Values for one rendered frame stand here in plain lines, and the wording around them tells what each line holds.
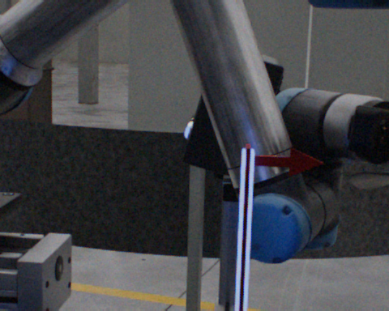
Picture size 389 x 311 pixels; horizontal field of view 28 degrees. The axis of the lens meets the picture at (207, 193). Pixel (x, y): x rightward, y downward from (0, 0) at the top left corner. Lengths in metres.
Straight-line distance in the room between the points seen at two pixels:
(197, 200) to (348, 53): 4.40
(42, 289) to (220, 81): 0.36
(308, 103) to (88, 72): 11.08
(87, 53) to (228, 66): 11.15
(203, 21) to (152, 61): 6.33
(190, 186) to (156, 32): 4.77
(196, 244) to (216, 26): 1.69
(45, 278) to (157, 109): 6.20
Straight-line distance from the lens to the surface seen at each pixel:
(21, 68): 1.12
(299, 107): 0.95
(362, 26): 6.70
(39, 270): 1.00
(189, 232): 2.48
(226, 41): 0.84
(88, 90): 12.00
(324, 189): 0.94
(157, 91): 7.17
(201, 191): 2.44
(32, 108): 7.39
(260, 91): 0.84
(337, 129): 0.90
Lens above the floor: 1.29
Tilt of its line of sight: 12 degrees down
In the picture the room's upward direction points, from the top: 2 degrees clockwise
